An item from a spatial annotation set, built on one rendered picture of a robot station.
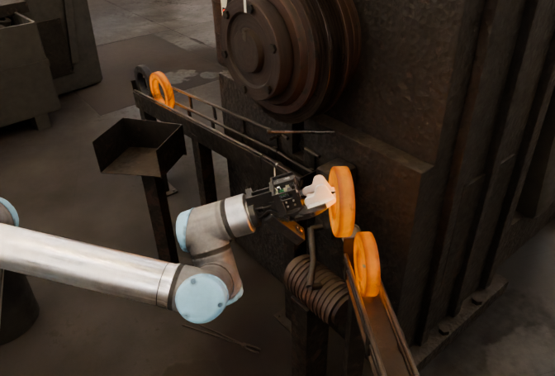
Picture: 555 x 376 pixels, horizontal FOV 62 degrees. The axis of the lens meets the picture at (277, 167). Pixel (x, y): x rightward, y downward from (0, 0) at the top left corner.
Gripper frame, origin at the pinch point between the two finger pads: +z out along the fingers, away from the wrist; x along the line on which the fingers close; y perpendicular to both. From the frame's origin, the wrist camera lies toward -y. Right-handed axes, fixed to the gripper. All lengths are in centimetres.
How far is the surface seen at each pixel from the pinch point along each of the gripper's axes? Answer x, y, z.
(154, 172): 64, -15, -63
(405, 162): 19.8, -10.9, 19.1
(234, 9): 47, 34, -13
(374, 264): -5.6, -18.0, 2.9
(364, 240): -0.1, -15.2, 2.4
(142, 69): 135, 3, -73
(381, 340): -17.3, -28.9, -0.5
